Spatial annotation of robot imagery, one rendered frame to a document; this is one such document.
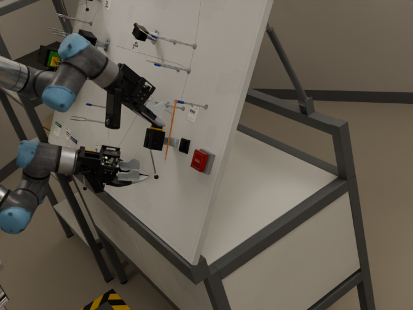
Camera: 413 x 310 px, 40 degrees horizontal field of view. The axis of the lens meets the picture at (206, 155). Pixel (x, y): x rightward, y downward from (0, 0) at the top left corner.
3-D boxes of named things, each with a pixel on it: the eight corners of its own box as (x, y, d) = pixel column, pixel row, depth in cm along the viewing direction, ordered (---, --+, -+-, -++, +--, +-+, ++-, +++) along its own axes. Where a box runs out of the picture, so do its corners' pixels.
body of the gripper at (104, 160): (121, 169, 157) (77, 162, 153) (115, 186, 163) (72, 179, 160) (122, 147, 162) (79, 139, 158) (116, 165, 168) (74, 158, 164)
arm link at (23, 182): (8, 210, 158) (13, 179, 152) (22, 187, 168) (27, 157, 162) (36, 219, 159) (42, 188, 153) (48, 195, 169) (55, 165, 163)
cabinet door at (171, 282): (228, 362, 184) (197, 273, 165) (149, 281, 227) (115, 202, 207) (235, 357, 185) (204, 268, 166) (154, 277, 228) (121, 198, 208)
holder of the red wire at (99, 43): (99, 29, 219) (73, 22, 212) (112, 42, 209) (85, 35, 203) (96, 41, 221) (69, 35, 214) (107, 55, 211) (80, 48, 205)
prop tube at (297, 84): (306, 109, 184) (268, 34, 166) (301, 107, 186) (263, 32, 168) (313, 103, 184) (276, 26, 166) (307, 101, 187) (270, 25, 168)
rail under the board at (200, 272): (195, 285, 160) (189, 269, 157) (51, 155, 252) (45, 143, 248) (211, 275, 162) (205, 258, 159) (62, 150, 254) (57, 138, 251)
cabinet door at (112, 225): (149, 280, 227) (117, 201, 208) (94, 224, 270) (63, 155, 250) (153, 277, 228) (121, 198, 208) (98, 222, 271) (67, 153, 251)
